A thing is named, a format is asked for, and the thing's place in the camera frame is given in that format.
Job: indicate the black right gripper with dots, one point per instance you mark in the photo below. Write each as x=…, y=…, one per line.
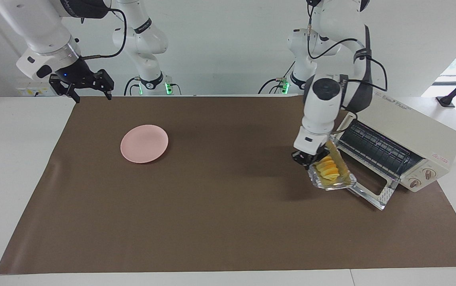
x=80, y=77

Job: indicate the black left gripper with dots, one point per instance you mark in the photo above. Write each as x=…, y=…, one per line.
x=311, y=154

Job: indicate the sliced yellow bread loaf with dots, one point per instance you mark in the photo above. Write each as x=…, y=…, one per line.
x=328, y=169

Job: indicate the aluminium foil tray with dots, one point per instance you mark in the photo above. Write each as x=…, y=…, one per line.
x=345, y=180

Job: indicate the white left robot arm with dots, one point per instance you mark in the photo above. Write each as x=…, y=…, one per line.
x=323, y=107

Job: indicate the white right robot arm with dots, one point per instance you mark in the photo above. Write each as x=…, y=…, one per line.
x=45, y=31

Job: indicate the glass oven door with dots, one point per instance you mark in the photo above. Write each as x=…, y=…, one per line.
x=389, y=194

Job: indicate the white toaster oven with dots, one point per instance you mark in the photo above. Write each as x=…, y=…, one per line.
x=406, y=127

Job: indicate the round oven knob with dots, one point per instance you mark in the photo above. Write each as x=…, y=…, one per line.
x=414, y=182
x=428, y=173

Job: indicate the pink round plate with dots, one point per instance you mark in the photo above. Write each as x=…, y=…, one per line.
x=144, y=143

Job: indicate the brown table mat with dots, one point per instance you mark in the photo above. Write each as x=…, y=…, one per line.
x=228, y=222

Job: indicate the white wall power strip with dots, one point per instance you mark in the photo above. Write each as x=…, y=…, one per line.
x=33, y=86

